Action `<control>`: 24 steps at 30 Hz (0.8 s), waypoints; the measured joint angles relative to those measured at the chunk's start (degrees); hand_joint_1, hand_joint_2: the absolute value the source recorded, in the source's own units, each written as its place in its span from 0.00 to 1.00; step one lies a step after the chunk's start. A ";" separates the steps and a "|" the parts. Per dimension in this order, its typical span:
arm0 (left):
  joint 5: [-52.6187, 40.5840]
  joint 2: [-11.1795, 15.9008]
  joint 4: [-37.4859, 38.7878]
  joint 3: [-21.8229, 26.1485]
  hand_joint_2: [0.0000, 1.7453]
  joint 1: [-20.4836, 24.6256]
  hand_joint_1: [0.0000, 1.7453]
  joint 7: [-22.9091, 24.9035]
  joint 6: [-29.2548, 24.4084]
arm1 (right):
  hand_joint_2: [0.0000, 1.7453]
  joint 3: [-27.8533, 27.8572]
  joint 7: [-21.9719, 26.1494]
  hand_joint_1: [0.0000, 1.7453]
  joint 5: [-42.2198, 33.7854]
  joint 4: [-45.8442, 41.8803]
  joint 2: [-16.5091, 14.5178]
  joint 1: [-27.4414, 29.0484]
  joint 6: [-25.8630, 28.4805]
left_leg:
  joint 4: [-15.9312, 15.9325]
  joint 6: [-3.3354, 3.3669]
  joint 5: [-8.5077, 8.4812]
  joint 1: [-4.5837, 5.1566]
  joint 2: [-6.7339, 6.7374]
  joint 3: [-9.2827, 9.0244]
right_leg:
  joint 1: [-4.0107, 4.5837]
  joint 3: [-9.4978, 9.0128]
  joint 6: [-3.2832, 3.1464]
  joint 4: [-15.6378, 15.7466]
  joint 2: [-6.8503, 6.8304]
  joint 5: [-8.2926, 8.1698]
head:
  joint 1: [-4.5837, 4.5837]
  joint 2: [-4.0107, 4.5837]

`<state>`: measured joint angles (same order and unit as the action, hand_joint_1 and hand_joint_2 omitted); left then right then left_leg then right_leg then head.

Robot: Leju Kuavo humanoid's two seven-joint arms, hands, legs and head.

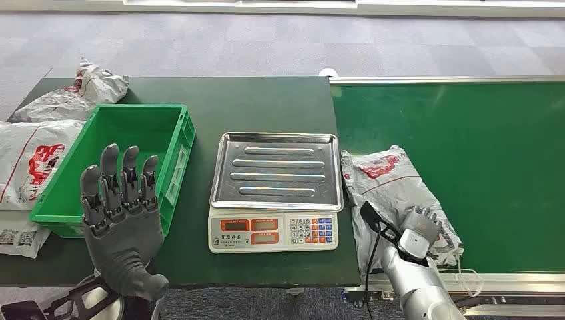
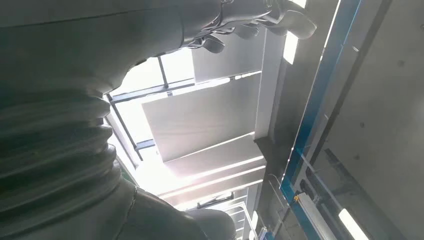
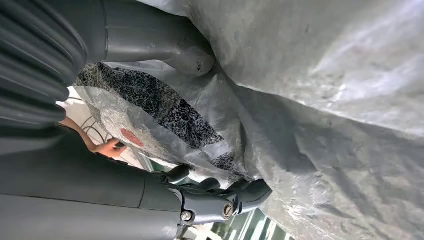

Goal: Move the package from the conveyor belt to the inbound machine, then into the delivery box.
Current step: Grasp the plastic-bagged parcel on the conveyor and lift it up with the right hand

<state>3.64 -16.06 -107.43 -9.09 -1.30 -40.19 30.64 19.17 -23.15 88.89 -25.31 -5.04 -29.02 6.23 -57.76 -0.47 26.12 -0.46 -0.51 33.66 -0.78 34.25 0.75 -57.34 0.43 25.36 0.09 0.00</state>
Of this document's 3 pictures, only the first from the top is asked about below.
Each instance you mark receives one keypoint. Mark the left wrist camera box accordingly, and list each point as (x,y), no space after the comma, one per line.
(20,311)

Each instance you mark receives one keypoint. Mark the steel scale tray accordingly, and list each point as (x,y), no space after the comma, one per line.
(276,170)

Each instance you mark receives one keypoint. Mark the large white red-print mailer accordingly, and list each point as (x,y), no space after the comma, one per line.
(31,163)

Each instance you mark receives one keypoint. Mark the green conveyor belt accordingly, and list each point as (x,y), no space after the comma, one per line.
(485,154)

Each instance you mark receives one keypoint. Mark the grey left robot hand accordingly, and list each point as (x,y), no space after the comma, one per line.
(123,238)

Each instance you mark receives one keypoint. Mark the white round knob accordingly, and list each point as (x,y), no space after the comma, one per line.
(328,73)

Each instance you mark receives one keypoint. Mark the white mailer package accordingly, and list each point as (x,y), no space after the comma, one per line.
(84,95)
(388,185)

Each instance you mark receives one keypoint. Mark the green plastic crate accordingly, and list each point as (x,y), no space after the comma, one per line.
(128,132)

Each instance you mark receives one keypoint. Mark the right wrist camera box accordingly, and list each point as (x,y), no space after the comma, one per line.
(370,214)

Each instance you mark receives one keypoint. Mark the white electronic scale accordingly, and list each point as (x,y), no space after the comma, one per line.
(273,229)

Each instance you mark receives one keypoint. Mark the white mailer with QR codes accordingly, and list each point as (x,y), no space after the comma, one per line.
(20,236)

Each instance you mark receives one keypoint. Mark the white table foot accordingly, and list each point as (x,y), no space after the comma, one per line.
(295,291)

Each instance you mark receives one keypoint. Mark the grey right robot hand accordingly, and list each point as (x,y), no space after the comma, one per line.
(423,225)

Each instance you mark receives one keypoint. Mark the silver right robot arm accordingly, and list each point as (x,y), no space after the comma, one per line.
(415,287)

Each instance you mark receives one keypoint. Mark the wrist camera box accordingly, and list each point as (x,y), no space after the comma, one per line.
(20,311)
(370,214)

